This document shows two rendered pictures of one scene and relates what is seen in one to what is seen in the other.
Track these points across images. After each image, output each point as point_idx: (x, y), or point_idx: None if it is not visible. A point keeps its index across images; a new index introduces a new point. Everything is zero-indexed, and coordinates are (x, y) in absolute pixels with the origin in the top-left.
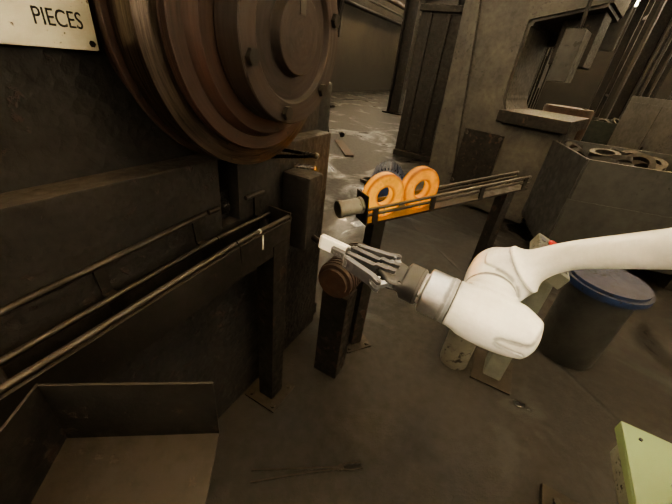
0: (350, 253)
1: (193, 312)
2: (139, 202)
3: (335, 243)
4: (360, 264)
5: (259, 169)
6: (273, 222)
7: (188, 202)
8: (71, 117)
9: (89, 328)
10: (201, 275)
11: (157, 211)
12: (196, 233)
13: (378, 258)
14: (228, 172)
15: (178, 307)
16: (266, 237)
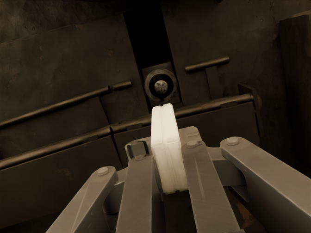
0: (136, 164)
1: (38, 216)
2: (19, 69)
3: (151, 126)
4: (77, 220)
5: (215, 21)
6: (203, 104)
7: (83, 72)
8: None
9: None
10: (40, 164)
11: (42, 81)
12: (96, 114)
13: (217, 231)
14: (166, 34)
15: (10, 199)
16: (178, 129)
